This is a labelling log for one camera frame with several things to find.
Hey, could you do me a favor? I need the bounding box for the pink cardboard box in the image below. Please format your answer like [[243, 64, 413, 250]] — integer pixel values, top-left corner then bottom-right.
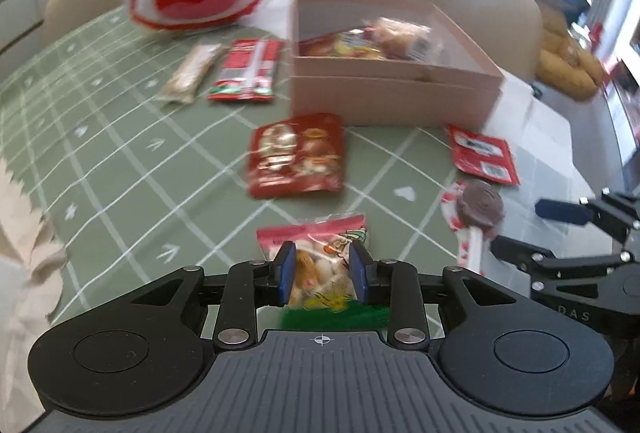
[[290, 0, 505, 128]]

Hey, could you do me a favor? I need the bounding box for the green checked tablecloth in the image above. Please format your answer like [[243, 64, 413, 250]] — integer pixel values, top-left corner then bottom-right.
[[0, 0, 501, 329]]

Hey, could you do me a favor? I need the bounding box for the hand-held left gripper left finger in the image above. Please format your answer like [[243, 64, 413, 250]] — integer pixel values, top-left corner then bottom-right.
[[131, 240, 296, 350]]

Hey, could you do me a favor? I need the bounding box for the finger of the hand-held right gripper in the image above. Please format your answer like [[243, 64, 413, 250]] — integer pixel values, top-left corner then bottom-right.
[[490, 235, 640, 294], [535, 190, 640, 241]]

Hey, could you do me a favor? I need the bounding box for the red white long snack packet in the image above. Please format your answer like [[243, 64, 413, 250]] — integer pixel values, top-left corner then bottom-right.
[[207, 39, 283, 102]]

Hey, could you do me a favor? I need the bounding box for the beige snack bar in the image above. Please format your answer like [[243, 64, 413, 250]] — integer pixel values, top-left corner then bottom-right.
[[157, 43, 223, 104]]

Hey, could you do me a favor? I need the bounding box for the brown chocolate lollipop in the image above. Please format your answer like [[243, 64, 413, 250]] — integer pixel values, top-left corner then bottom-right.
[[440, 180, 505, 274]]

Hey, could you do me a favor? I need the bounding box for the pastry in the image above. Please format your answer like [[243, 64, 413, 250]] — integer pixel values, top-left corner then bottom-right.
[[372, 17, 443, 61]]

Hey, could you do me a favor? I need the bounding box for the red illustrated snack packet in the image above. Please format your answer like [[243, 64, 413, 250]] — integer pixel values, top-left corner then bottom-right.
[[248, 113, 347, 198]]

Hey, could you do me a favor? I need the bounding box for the clear colourful candy packet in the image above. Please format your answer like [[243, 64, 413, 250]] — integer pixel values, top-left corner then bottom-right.
[[256, 213, 390, 329]]

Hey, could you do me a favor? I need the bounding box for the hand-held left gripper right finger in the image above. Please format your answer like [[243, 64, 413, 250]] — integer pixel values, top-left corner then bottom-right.
[[348, 242, 517, 350]]

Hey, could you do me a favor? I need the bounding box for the beige scalloped cloth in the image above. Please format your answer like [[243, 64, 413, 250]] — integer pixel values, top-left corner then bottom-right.
[[0, 158, 68, 319]]

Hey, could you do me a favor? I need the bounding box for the small red snack packet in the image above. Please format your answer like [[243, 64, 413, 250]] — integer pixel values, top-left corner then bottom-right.
[[446, 124, 521, 186]]

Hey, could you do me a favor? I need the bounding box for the black television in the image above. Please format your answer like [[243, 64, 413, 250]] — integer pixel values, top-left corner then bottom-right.
[[607, 38, 640, 174]]

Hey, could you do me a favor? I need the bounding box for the yellow armchair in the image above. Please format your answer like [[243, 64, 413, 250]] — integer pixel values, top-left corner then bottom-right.
[[535, 3, 608, 101]]

